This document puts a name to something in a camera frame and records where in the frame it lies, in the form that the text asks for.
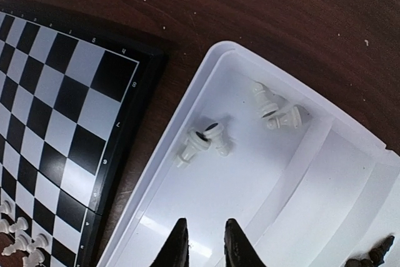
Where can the black chess pieces upper pile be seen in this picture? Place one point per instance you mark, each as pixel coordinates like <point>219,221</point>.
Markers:
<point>376,255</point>

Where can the white divided plastic tray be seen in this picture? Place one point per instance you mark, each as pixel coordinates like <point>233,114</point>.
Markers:
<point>312,196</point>

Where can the white pawn in tray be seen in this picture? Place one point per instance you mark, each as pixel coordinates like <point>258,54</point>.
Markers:
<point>291,119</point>

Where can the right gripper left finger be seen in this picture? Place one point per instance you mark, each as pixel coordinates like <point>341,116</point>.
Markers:
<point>175,251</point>

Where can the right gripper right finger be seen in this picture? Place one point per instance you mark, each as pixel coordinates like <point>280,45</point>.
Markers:
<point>238,250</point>

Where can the black grey chess board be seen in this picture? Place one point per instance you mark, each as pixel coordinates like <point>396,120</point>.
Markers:
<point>71,99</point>

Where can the white queen chess piece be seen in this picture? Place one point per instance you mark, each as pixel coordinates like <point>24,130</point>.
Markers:
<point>34,259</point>

